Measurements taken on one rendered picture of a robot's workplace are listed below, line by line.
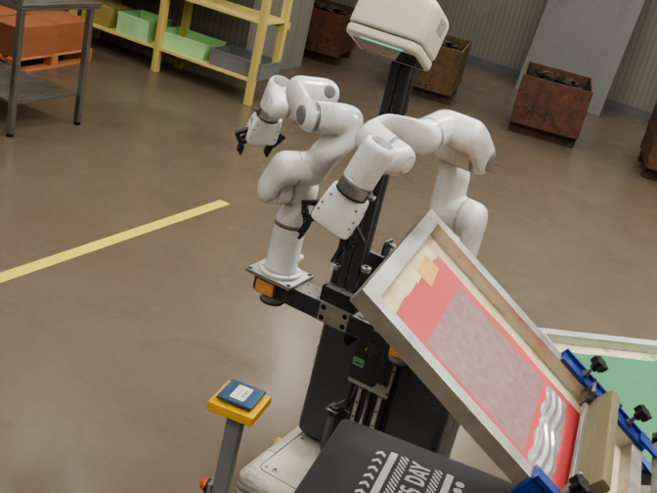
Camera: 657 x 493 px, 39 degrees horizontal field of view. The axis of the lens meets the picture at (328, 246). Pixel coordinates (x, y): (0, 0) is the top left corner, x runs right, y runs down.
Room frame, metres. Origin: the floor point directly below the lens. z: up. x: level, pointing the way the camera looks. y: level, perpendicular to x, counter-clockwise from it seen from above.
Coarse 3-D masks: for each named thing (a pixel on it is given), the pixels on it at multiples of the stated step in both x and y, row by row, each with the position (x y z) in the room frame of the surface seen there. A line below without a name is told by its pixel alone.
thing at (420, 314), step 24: (408, 312) 1.77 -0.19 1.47; (432, 312) 1.85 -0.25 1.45; (432, 336) 1.76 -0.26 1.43; (456, 336) 1.84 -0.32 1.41; (456, 360) 1.76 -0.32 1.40; (480, 360) 1.84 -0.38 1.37; (480, 384) 1.75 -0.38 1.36; (504, 384) 1.83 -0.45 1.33; (480, 408) 1.67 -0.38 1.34; (504, 408) 1.75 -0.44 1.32; (528, 408) 1.82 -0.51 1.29; (504, 432) 1.67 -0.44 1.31; (528, 432) 1.74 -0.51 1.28; (552, 480) 1.65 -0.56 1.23
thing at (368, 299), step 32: (416, 224) 2.07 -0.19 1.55; (384, 288) 1.70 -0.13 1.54; (480, 288) 2.12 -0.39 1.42; (384, 320) 1.62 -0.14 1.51; (512, 320) 2.10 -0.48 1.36; (416, 352) 1.60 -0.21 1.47; (544, 352) 2.07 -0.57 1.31; (448, 384) 1.58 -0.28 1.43; (576, 384) 2.05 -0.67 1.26; (480, 416) 1.58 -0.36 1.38; (512, 448) 1.57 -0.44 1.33; (512, 480) 1.54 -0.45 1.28; (640, 480) 1.87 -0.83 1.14
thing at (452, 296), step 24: (432, 288) 1.94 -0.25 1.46; (456, 288) 2.03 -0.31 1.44; (456, 312) 1.93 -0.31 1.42; (480, 312) 2.03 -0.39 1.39; (480, 336) 1.93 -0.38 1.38; (504, 336) 2.02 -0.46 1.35; (504, 360) 1.92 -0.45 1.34; (528, 360) 2.02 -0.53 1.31; (528, 384) 1.91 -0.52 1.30; (552, 384) 2.01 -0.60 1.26; (576, 432) 1.90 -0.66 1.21
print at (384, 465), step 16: (384, 464) 1.98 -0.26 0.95; (400, 464) 2.00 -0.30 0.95; (416, 464) 2.01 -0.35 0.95; (368, 480) 1.90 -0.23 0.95; (384, 480) 1.91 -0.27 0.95; (400, 480) 1.93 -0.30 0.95; (416, 480) 1.94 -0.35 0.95; (432, 480) 1.96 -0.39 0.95; (448, 480) 1.98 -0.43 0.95; (464, 480) 1.99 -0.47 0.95
